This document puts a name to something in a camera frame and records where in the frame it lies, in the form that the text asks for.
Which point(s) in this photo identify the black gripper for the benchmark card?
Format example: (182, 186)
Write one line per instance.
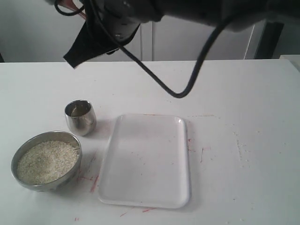
(103, 32)

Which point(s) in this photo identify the large steel rice bowl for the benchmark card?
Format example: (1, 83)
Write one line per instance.
(41, 138)

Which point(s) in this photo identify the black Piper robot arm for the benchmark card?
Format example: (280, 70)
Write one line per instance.
(208, 12)

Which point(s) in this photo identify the white plastic tray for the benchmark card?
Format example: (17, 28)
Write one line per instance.
(146, 163)

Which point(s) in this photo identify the white granular powder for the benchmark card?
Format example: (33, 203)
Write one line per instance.
(46, 162)

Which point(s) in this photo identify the brown wooden spoon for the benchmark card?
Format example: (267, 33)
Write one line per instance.
(71, 8)

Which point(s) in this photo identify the small steel cup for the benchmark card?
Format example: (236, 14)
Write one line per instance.
(80, 117)

